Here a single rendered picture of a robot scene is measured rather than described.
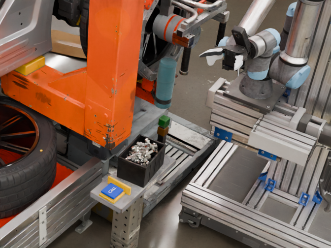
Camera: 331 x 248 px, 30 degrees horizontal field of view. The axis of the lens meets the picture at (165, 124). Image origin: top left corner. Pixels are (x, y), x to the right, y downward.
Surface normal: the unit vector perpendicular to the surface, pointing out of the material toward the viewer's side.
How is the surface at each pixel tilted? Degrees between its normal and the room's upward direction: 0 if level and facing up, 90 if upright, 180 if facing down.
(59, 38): 2
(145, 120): 0
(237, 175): 0
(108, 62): 90
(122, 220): 90
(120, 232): 90
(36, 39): 90
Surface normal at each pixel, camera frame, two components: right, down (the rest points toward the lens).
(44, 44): 0.83, 0.40
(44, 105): -0.55, 0.44
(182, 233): 0.11, -0.80
